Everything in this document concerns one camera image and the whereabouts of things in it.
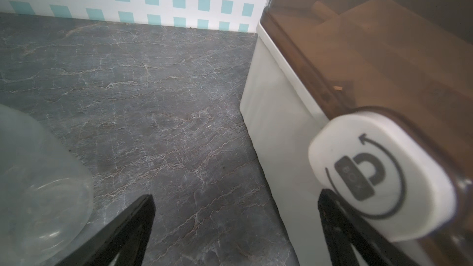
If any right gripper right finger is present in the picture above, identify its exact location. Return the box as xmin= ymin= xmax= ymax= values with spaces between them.
xmin=318 ymin=189 xmax=417 ymax=266

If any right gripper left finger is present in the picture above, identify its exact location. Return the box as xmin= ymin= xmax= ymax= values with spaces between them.
xmin=58 ymin=195 xmax=156 ymax=266

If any peanut jar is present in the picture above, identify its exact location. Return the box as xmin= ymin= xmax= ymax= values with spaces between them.
xmin=1 ymin=105 xmax=93 ymax=266

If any brown lid storage box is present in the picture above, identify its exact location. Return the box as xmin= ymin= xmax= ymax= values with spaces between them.
xmin=240 ymin=0 xmax=473 ymax=266

